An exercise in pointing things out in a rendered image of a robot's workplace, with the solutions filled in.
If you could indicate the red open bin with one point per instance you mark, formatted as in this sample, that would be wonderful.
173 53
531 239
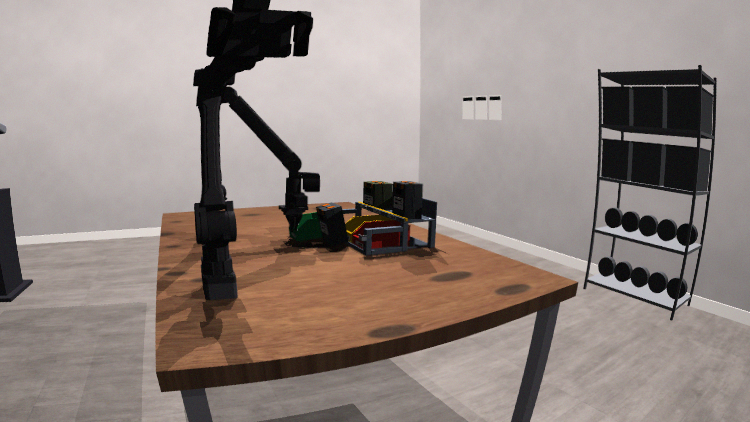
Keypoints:
380 240

